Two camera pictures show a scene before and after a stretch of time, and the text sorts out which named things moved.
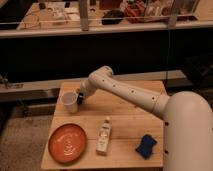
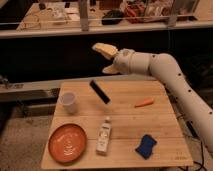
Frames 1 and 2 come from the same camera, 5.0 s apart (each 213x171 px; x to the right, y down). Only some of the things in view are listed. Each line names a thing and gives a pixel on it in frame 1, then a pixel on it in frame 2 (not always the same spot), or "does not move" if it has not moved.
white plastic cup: (70, 101) does not move
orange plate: (67, 143) does not move
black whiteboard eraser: (80, 98) → (99, 91)
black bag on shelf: (112, 17) does not move
